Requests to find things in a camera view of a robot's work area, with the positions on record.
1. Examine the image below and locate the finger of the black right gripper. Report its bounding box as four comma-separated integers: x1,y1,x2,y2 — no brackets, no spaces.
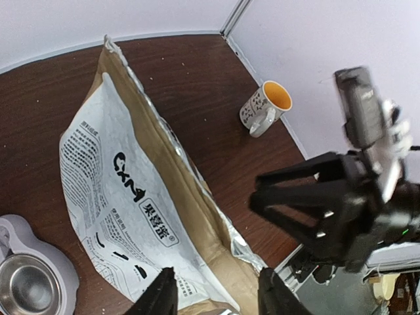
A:
249,186,364,262
255,152,348,190

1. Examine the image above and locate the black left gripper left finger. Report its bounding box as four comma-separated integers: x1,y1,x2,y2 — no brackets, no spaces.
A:
129,267,179,315

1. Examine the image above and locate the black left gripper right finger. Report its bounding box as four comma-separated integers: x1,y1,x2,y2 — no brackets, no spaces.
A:
258,268,312,315

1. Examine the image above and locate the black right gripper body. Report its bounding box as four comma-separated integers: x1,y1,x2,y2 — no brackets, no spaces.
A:
314,152,419,272

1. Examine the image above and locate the dog food bag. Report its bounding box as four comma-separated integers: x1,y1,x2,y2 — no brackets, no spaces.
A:
59,37,265,314

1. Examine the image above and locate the grey double pet feeder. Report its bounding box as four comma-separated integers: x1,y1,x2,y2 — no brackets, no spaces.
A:
1,215,79,314

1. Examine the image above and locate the patterned mug yellow inside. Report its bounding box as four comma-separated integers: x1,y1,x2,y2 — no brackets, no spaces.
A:
239,81,293,138

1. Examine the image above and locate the steel bowl in feeder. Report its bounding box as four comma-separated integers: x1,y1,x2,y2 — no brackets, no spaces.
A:
1,254,61,314

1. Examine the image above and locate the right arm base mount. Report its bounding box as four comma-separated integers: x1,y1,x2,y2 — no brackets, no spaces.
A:
274,245,338,293

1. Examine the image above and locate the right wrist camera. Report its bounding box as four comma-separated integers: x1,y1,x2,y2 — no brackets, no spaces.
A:
333,66,413,201

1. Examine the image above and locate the right aluminium frame post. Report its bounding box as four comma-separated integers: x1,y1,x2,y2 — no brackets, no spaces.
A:
220,0,252,37

